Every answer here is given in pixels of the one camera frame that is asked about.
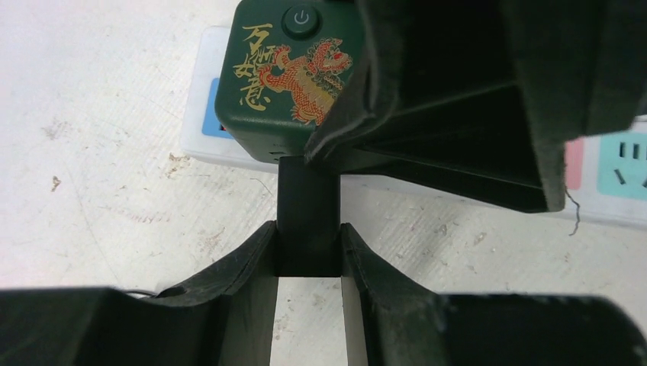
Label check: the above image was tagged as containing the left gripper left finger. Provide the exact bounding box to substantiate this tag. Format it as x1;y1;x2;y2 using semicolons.
1;221;278;365

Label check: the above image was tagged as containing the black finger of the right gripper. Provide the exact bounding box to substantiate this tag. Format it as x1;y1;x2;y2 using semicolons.
305;1;646;214

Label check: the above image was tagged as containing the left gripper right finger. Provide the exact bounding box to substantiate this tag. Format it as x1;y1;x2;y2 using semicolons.
340;224;646;365

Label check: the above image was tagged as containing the white power strip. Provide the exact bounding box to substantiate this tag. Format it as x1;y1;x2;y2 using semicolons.
179;25;647;231

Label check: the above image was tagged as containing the green cube adapter dragon print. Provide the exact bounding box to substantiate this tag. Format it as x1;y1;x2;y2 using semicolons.
214;0;364;164

